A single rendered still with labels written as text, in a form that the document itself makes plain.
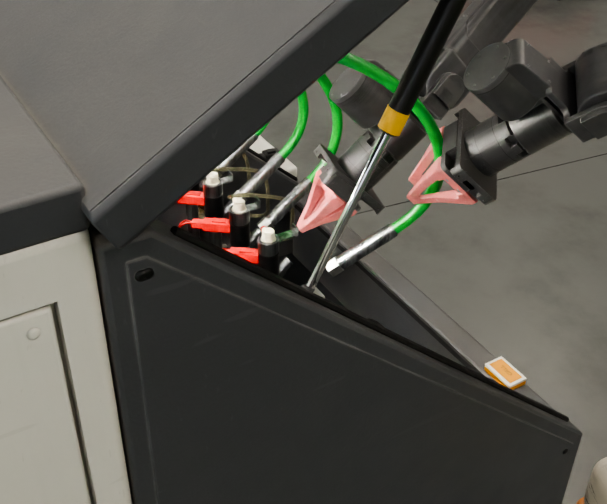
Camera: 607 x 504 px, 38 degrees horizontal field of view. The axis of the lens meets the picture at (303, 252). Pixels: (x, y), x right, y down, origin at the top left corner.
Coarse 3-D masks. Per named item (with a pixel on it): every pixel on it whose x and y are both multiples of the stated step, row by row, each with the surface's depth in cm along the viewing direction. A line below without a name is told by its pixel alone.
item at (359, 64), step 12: (348, 60) 91; (360, 60) 91; (360, 72) 92; (372, 72) 92; (384, 72) 92; (384, 84) 93; (396, 84) 93; (420, 108) 95; (420, 120) 96; (432, 120) 96; (432, 132) 97; (432, 144) 99; (432, 192) 102; (420, 204) 103; (408, 216) 104; (396, 228) 104
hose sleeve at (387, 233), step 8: (376, 232) 105; (384, 232) 104; (392, 232) 104; (368, 240) 105; (376, 240) 105; (384, 240) 105; (352, 248) 106; (360, 248) 105; (368, 248) 105; (376, 248) 106; (344, 256) 106; (352, 256) 106; (360, 256) 106; (344, 264) 106; (352, 264) 107
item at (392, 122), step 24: (456, 0) 64; (432, 24) 65; (432, 48) 66; (408, 72) 67; (408, 96) 67; (384, 120) 68; (384, 144) 69; (360, 192) 71; (336, 240) 73; (312, 288) 75
